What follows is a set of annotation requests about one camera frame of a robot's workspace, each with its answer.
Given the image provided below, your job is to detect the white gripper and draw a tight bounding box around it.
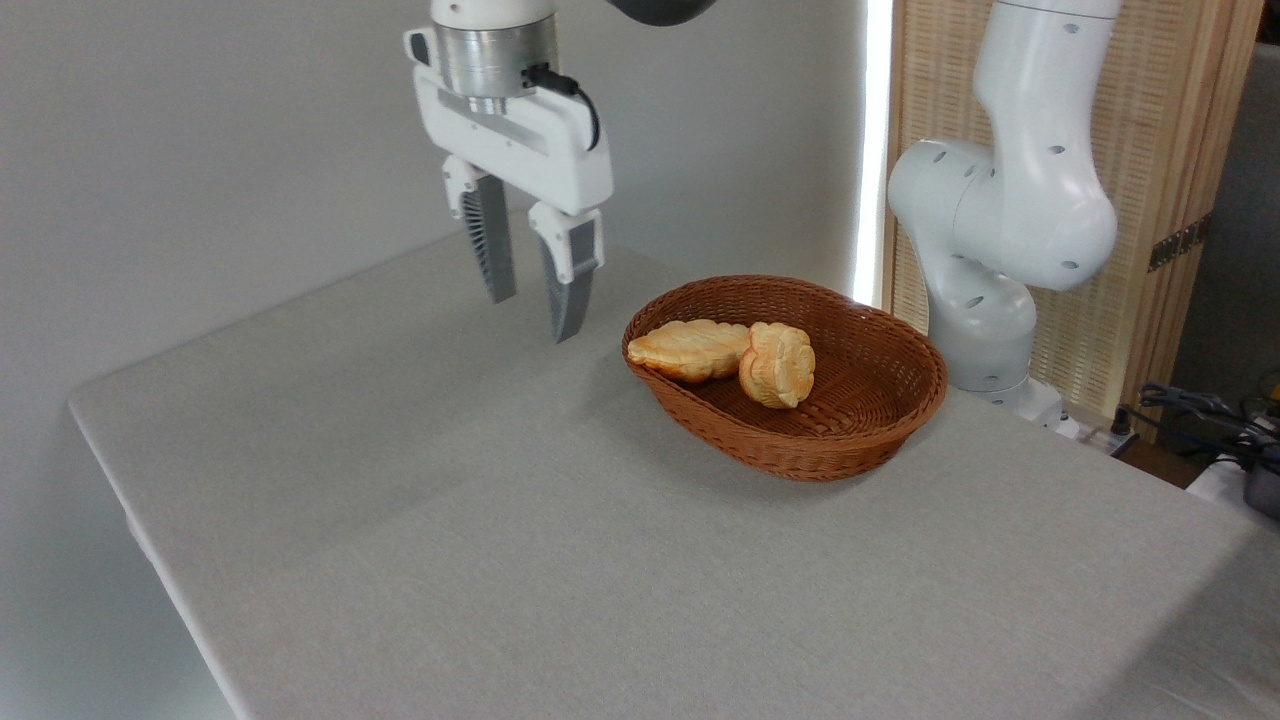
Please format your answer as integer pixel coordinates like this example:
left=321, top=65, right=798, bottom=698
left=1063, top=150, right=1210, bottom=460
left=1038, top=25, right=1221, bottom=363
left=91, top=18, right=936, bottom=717
left=403, top=27, right=615, bottom=345

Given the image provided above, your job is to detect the long leaf-shaped bread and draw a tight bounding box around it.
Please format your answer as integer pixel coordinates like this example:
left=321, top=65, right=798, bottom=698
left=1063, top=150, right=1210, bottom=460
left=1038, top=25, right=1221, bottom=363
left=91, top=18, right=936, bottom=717
left=627, top=319, right=753, bottom=385

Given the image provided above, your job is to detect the round flower-shaped bread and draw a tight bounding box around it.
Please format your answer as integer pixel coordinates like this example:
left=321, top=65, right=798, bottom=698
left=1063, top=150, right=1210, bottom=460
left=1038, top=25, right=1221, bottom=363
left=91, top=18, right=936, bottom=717
left=738, top=321, right=817, bottom=410

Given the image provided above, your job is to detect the brown wicker basket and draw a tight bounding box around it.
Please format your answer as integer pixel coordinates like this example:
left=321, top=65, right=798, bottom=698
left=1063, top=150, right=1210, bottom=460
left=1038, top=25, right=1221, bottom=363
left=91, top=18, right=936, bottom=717
left=621, top=275, right=949, bottom=484

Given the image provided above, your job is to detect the grey tablecloth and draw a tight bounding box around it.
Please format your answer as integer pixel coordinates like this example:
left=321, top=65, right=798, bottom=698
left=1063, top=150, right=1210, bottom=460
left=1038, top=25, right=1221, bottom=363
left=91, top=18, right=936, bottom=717
left=68, top=210, right=1280, bottom=720

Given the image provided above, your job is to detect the metal screen hinge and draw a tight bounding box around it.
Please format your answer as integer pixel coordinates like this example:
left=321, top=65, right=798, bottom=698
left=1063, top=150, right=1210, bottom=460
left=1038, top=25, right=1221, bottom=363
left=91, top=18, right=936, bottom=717
left=1148, top=214, right=1214, bottom=273

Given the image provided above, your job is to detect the wooden bamboo folding screen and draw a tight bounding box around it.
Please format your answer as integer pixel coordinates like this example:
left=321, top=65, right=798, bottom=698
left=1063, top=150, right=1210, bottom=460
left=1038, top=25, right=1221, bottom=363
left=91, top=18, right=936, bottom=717
left=885, top=0, right=1267, bottom=441

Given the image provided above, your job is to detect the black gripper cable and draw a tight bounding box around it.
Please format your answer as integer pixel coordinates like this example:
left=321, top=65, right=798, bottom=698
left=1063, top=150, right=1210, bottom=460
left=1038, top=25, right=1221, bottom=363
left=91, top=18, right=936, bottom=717
left=522, top=63, right=603, bottom=153

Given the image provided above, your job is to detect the black cable bundle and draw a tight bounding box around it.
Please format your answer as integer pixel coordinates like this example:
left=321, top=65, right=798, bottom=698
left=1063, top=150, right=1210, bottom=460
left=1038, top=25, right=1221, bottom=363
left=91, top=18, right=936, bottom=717
left=1138, top=382, right=1280, bottom=473

